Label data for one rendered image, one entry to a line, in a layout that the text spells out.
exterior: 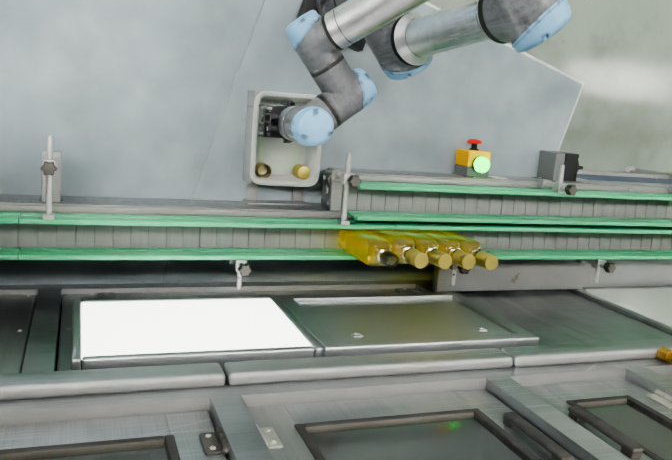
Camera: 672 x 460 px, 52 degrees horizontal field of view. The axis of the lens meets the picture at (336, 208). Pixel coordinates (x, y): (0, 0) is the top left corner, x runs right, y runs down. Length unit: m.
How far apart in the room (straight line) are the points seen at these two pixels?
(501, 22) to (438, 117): 0.67
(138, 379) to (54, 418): 0.13
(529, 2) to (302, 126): 0.46
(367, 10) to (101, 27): 0.66
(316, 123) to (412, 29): 0.33
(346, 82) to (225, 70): 0.44
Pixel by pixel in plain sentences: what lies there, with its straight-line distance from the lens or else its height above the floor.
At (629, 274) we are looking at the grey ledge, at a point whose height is 0.88.
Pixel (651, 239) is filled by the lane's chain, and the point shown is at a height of 0.88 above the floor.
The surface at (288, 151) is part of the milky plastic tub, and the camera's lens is 1.76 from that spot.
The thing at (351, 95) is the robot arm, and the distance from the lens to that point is 1.39.
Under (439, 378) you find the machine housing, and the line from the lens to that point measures 1.29.
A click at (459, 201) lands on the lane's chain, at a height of 0.88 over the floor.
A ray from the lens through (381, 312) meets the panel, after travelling 1.55.
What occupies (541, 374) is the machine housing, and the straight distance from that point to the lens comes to 1.39.
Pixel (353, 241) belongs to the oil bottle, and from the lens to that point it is 1.62.
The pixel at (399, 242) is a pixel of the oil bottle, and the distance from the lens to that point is 1.55.
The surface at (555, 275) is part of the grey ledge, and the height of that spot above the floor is 0.88.
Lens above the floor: 2.45
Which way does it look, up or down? 68 degrees down
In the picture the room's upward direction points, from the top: 116 degrees clockwise
